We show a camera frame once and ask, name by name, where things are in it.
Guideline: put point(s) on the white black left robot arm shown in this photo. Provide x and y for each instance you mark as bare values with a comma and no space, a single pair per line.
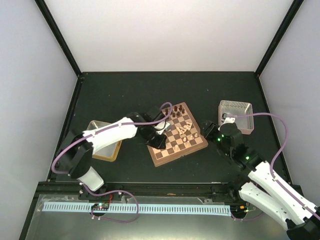
76,151

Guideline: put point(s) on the light chess pieces pile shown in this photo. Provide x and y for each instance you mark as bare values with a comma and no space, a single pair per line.
184,136

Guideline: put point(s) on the wooden chess board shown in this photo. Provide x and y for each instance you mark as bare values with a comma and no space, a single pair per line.
161,157

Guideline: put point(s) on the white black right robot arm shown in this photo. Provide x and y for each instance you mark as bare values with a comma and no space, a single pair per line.
261,186

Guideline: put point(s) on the light blue slotted cable duct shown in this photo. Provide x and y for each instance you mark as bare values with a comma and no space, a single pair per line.
132,208

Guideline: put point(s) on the black mounting rail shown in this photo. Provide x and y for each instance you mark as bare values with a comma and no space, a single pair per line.
217,192

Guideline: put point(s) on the metal tray yellow rim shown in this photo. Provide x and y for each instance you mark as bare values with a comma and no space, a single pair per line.
110,152

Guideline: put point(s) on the pink plastic bin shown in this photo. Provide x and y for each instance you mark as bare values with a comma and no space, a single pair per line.
240,111

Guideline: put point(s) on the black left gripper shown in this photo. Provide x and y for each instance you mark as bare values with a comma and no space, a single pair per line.
160,144

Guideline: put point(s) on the dark chess pieces row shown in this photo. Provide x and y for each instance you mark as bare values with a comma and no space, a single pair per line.
178,111

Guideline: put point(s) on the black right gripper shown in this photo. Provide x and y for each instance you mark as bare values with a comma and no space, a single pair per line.
210,127

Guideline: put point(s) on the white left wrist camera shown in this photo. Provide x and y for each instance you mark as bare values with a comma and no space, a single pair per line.
162,127

